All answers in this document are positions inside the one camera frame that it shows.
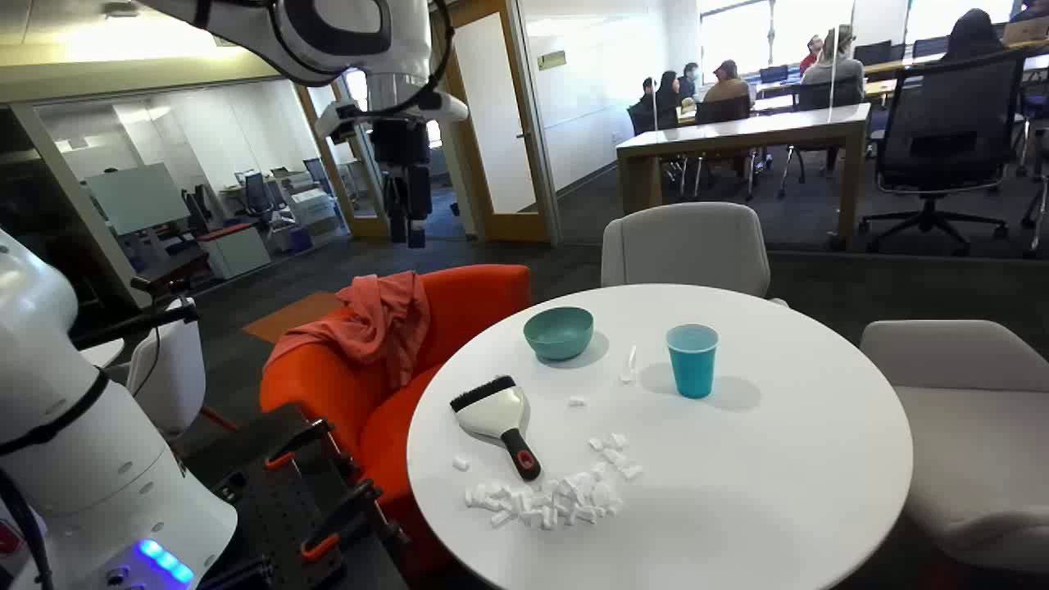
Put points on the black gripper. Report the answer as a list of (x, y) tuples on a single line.
[(404, 155)]

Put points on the white brush black handle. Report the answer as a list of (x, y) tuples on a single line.
[(498, 410)]

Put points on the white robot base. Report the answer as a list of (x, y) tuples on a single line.
[(85, 477)]

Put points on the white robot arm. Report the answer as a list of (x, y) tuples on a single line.
[(402, 47)]

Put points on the pile of white paper pieces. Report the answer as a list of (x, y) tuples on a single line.
[(567, 500)]

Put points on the salmon cloth on armchair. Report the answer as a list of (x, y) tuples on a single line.
[(377, 323)]

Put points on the wooden long table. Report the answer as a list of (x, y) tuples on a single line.
[(842, 127)]

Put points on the teal bowl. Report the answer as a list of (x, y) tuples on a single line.
[(559, 333)]

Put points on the orange armchair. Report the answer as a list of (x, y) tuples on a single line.
[(372, 418)]

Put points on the grey chair behind table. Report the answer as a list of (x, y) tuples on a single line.
[(699, 243)]

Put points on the blue plastic cup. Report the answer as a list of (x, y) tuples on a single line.
[(691, 357)]

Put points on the black office chair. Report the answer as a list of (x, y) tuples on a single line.
[(949, 129)]

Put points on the grey chair right of table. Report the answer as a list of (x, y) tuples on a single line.
[(978, 406)]

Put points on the black clamp orange handles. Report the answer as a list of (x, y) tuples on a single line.
[(337, 500)]

